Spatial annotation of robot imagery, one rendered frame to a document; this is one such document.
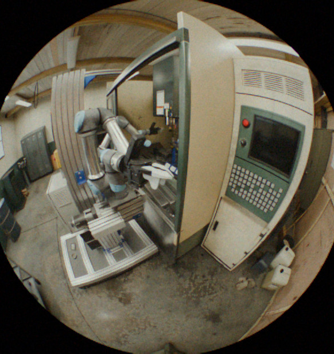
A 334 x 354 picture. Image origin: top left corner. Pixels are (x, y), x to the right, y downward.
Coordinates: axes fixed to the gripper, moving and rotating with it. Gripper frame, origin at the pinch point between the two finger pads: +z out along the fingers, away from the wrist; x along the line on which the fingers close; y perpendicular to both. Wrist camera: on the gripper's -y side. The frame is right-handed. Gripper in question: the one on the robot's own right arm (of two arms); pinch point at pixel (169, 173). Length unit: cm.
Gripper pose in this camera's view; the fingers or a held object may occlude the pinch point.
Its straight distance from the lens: 34.3
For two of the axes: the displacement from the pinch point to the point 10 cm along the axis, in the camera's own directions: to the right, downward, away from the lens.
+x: -5.9, 2.9, -7.6
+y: -0.8, 9.1, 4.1
